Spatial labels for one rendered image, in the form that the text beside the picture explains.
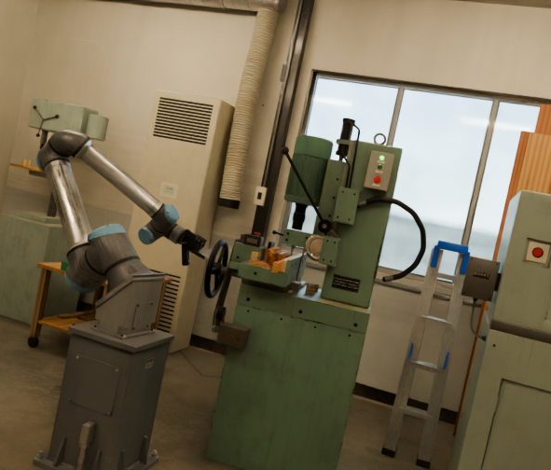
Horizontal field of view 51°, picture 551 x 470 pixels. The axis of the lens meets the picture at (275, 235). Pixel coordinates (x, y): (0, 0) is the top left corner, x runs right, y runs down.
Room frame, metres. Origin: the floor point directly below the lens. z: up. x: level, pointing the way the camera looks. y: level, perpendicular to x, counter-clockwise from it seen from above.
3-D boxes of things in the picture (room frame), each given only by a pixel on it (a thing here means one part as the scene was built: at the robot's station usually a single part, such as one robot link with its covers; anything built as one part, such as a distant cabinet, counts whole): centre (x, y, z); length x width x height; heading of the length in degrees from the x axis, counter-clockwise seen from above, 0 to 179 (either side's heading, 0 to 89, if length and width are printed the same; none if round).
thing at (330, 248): (2.53, -0.25, 1.02); 0.09 x 0.07 x 0.12; 170
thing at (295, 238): (2.71, -0.11, 1.03); 0.14 x 0.07 x 0.09; 80
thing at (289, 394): (2.69, -0.21, 0.36); 0.58 x 0.45 x 0.71; 80
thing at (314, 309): (2.69, -0.21, 0.76); 0.57 x 0.45 x 0.09; 80
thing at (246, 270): (2.72, 0.01, 0.87); 0.61 x 0.30 x 0.06; 170
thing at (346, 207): (2.53, -0.28, 1.23); 0.09 x 0.08 x 0.15; 80
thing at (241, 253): (2.73, 0.10, 0.92); 0.15 x 0.13 x 0.09; 170
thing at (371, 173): (2.52, -0.38, 1.40); 0.10 x 0.06 x 0.16; 80
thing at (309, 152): (2.71, -0.09, 1.35); 0.18 x 0.18 x 0.31
